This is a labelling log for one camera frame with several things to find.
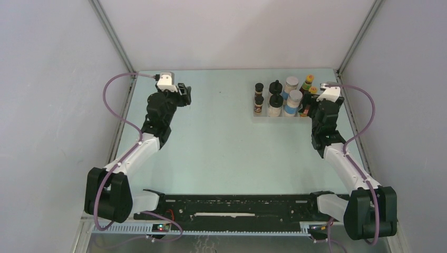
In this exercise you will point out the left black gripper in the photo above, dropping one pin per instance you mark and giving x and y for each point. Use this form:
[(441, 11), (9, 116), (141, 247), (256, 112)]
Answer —
[(184, 99)]

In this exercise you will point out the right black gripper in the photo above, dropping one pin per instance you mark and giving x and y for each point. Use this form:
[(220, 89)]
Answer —
[(307, 100)]

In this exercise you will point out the sauce bottle yellow cap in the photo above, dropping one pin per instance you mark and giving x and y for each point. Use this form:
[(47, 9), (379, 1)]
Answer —
[(307, 84), (312, 90)]

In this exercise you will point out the blue label spice jar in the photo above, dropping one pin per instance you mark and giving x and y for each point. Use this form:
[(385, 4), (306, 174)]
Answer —
[(292, 103), (291, 83)]

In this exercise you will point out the black lid salt shaker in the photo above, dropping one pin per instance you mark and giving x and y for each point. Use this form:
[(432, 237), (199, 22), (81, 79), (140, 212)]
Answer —
[(275, 105), (275, 88)]

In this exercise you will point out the small dark pepper bottle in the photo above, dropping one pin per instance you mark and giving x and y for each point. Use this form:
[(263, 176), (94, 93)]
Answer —
[(258, 104)]

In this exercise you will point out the small black cap spice bottle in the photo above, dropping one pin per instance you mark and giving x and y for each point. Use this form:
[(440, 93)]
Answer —
[(259, 87)]

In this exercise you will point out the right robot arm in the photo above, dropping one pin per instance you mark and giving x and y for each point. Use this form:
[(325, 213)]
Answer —
[(371, 210)]

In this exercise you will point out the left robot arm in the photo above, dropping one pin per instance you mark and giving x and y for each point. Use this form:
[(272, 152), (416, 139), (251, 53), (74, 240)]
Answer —
[(108, 192)]

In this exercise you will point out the clear plastic organizer tray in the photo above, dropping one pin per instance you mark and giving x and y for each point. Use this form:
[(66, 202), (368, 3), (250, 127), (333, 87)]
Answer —
[(263, 116)]

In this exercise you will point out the right circuit board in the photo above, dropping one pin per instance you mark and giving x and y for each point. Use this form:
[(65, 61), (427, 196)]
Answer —
[(319, 229)]

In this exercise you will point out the circuit board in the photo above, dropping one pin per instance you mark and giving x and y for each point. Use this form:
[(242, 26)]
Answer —
[(161, 227), (319, 229)]

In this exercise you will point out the left circuit board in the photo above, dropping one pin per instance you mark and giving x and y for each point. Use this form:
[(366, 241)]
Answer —
[(161, 227)]

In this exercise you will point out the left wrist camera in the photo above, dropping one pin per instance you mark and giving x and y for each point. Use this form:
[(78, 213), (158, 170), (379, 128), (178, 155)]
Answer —
[(165, 82)]

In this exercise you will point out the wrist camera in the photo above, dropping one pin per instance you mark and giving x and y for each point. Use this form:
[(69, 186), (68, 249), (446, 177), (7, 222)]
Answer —
[(165, 82), (331, 92)]

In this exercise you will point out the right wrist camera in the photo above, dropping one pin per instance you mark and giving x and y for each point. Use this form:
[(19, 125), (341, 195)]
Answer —
[(331, 92)]

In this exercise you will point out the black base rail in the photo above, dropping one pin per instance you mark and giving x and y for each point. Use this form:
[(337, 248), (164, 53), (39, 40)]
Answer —
[(276, 213)]

